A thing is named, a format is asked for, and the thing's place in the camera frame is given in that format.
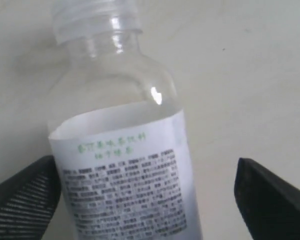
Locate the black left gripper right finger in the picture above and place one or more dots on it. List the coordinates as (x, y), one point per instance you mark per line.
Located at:
(269, 205)

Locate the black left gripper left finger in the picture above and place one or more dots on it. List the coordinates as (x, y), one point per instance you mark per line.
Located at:
(28, 201)

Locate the clear bottle white text label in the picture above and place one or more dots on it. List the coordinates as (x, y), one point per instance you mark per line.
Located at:
(117, 130)

